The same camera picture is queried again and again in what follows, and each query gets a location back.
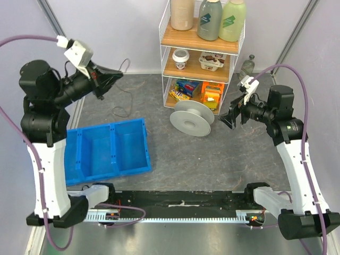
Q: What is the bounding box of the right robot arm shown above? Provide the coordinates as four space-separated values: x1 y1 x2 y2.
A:
219 85 339 240

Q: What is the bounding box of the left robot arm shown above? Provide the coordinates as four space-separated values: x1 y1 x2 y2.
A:
19 59 123 228

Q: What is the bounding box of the orange snack box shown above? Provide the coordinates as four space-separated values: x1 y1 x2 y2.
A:
201 81 225 111

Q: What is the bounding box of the clear glass bottle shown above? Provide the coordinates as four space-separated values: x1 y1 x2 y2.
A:
238 54 255 80

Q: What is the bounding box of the chocolate dessert tub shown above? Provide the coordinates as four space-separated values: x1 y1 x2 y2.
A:
199 52 227 72

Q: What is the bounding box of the blue snack box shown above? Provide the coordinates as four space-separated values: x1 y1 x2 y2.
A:
175 79 201 98

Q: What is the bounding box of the yellow candy bag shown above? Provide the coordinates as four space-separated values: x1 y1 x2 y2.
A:
169 88 190 102

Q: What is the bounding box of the blue plastic compartment bin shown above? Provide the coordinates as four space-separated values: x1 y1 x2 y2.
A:
64 118 152 186

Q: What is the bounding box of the white yogurt cup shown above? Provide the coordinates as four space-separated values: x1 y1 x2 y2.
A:
172 48 190 70

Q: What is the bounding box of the grey green bottle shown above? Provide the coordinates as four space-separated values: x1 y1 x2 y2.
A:
197 0 223 41

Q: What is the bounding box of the light green bottle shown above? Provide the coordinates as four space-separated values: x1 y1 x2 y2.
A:
218 0 247 42

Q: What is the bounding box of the beige bottle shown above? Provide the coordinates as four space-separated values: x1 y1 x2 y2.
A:
171 0 194 31

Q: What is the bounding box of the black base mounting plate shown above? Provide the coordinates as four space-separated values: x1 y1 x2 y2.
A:
105 191 264 212

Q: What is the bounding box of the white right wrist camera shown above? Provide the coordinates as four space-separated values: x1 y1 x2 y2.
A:
237 75 259 105

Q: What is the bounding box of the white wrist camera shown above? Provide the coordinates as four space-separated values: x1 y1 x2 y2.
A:
237 75 259 105
56 35 93 79

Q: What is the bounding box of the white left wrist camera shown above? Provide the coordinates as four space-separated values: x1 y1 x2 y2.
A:
56 35 93 79

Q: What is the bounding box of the grey plastic cable spool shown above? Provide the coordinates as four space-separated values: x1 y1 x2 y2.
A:
169 100 215 137

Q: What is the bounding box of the white wire shelf rack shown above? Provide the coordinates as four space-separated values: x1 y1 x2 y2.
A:
158 1 245 115

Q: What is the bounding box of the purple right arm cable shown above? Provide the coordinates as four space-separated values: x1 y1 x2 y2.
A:
245 64 329 255

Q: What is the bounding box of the left aluminium frame post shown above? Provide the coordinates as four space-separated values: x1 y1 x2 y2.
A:
37 0 66 37

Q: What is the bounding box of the aluminium frame post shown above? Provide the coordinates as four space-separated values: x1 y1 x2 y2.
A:
37 0 66 37
270 0 321 77

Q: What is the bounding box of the grey slotted cable duct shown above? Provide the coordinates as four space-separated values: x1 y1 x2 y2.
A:
84 208 252 223

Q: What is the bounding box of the right aluminium frame post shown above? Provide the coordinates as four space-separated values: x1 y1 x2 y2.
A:
270 0 321 77

